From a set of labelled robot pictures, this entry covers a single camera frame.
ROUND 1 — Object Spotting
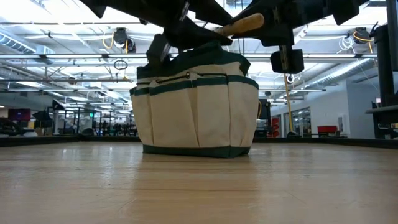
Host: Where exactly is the long yellow cord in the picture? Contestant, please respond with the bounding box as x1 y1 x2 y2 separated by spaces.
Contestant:
283 73 301 138

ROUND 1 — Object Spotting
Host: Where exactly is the wooden handled hand rake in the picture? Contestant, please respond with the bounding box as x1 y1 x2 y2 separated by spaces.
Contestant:
214 12 266 37

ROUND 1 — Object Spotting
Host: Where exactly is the black cable ring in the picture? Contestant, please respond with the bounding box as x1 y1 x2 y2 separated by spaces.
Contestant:
113 59 129 71

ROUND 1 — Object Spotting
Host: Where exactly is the black aluminium table frame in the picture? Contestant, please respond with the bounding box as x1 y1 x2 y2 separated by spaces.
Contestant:
0 134 398 149

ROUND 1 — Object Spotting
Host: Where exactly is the dark red screen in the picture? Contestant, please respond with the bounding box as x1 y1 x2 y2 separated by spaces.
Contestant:
7 108 32 122

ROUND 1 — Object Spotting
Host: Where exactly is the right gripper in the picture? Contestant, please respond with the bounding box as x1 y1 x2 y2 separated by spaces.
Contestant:
231 0 328 75

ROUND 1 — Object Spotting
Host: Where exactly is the red bin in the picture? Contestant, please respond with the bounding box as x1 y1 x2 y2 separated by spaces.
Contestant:
317 125 338 135

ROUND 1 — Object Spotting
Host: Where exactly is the black ceiling cable reel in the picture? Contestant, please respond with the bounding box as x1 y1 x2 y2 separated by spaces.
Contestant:
353 27 375 44
112 27 137 54

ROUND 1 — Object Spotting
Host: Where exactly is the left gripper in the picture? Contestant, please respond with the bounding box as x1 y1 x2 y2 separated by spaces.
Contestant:
136 0 234 73

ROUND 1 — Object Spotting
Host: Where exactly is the dark equipment cart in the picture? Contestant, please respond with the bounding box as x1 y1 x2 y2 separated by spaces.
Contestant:
254 98 272 138

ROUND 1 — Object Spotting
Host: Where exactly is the beige green canvas gardening bag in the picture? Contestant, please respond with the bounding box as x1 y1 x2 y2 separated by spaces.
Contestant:
129 40 260 159

